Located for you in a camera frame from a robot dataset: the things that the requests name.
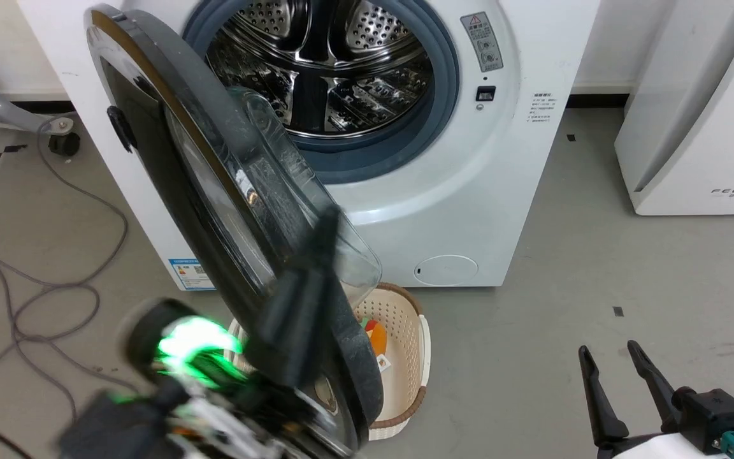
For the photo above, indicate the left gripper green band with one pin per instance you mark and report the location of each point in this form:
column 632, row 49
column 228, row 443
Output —
column 182, row 344

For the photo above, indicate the white front-load washing machine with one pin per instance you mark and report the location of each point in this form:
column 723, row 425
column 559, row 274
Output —
column 469, row 191

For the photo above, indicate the black round washing machine door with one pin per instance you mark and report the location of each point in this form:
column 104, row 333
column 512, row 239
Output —
column 214, row 210

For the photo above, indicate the white appliance with grey lettering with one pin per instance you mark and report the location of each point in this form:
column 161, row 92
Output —
column 705, row 115

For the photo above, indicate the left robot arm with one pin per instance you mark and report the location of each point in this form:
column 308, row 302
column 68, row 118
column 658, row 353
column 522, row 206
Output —
column 169, row 424

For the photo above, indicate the round drain filter cover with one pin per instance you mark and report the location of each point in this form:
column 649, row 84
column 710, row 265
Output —
column 446, row 269

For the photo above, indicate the cream perforated laundry basket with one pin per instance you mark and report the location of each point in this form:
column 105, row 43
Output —
column 405, row 357

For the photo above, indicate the black caster wheel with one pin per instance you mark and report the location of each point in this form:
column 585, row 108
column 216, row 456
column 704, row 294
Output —
column 64, row 143

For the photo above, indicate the steel washing machine drum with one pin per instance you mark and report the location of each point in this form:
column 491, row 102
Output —
column 341, row 70

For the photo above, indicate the grey rubber door gasket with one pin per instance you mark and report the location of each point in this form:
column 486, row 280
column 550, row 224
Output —
column 443, row 95

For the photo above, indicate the grey chair leg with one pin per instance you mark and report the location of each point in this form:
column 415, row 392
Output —
column 4, row 105

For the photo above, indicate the blue white energy label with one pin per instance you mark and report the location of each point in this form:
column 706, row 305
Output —
column 190, row 273

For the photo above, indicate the grey warning sticker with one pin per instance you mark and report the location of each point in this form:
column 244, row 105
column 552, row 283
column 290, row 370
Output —
column 482, row 41

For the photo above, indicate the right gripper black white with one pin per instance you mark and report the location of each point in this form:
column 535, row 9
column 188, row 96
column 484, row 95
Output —
column 711, row 421

